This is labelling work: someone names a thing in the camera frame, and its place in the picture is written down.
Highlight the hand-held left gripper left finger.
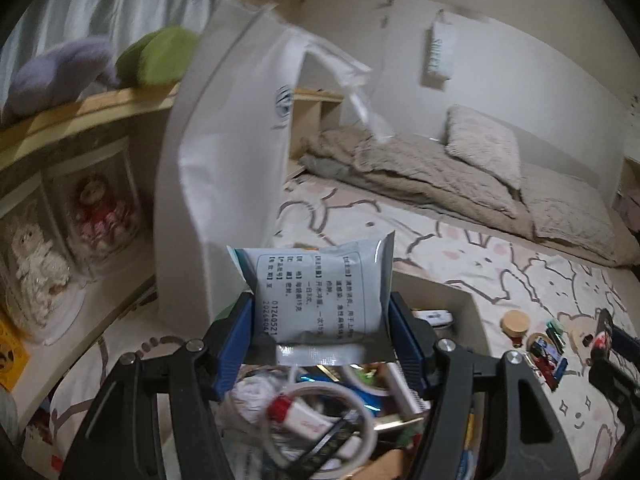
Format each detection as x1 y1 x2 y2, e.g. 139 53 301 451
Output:
64 291 257 480

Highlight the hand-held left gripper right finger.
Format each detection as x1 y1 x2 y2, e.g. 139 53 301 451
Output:
387 290 581 480

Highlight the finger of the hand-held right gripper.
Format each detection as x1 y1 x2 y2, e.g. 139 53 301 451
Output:
597 308 640 361
589 355 640 433

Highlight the white cardboard box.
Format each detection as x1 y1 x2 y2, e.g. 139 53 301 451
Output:
215 270 493 480

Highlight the grey sachet packet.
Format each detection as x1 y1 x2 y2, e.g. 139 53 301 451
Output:
226 230 396 366

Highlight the white printed small box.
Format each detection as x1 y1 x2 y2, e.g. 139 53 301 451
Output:
412 310 455 330

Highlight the crumpled clear plastic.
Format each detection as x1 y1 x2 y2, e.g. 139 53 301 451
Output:
222 365 286 431

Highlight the small wooden lid jar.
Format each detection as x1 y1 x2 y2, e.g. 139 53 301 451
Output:
501 310 531 348

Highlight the red white tube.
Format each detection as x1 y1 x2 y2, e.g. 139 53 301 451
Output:
266 394 333 433

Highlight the beige quilted pillow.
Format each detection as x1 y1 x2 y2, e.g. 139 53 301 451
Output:
520 162 621 266

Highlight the cartoon bear printed bed sheet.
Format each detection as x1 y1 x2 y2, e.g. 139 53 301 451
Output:
20 180 640 480

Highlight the beige quilt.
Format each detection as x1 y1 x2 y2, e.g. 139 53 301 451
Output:
298 127 538 241

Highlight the white tote bag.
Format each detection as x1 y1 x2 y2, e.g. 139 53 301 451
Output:
152 0 396 341

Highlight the doll in red dress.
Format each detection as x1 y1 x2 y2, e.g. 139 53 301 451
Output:
70 172 143 261

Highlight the grey folded cloth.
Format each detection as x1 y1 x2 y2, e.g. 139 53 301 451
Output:
298 152 351 178

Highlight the light fluffy pillow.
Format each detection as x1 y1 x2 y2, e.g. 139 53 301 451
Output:
445 105 523 191

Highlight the cream doll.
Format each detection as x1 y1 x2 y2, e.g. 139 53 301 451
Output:
5 215 73 331

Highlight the yellow printed card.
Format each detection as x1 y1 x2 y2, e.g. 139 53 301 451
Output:
0 320 31 391

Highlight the wooden bedside shelf unit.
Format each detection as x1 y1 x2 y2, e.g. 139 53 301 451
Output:
0 82 346 411

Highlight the green plush toy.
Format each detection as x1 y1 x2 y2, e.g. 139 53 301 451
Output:
116 26 201 88

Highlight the purple plush toy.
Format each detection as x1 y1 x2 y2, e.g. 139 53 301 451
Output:
0 35 123 128

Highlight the grey curtain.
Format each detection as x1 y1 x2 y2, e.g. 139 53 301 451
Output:
10 0 221 111

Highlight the white coiled cable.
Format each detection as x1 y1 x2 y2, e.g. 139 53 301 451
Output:
260 367 378 476

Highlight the white hanging wall pouch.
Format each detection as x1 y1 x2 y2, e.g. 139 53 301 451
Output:
422 10 458 86

